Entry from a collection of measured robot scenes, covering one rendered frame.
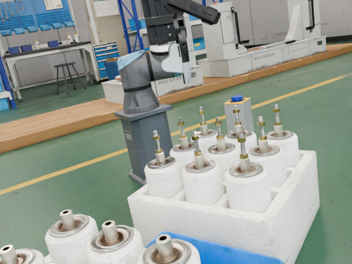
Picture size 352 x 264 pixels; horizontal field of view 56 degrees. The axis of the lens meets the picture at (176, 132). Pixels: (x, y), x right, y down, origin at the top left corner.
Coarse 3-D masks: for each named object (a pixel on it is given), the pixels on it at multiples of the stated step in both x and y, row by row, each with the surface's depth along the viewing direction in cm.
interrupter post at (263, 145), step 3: (261, 141) 82; (264, 141) 81; (267, 141) 82; (261, 144) 82; (264, 144) 82; (267, 144) 82; (261, 147) 82; (264, 147) 82; (267, 147) 82; (261, 150) 82; (264, 150) 82; (267, 150) 82
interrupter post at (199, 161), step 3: (195, 156) 80; (198, 156) 79; (201, 156) 79; (195, 159) 80; (198, 159) 79; (201, 159) 79; (195, 162) 80; (198, 162) 80; (201, 162) 80; (195, 165) 80; (198, 165) 80; (201, 165) 80
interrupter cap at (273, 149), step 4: (268, 144) 86; (252, 148) 86; (256, 148) 85; (272, 148) 83; (276, 148) 83; (252, 152) 83; (256, 152) 82; (260, 152) 83; (264, 152) 82; (268, 152) 81; (272, 152) 80; (276, 152) 80; (256, 156) 81; (260, 156) 80; (264, 156) 80
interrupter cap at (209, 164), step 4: (204, 160) 83; (208, 160) 83; (212, 160) 82; (188, 164) 83; (192, 164) 82; (204, 164) 82; (208, 164) 80; (212, 164) 80; (184, 168) 81; (188, 168) 80; (192, 168) 80; (196, 168) 80; (200, 168) 80; (204, 168) 78; (208, 168) 78; (212, 168) 78; (192, 172) 78; (196, 172) 77; (200, 172) 77
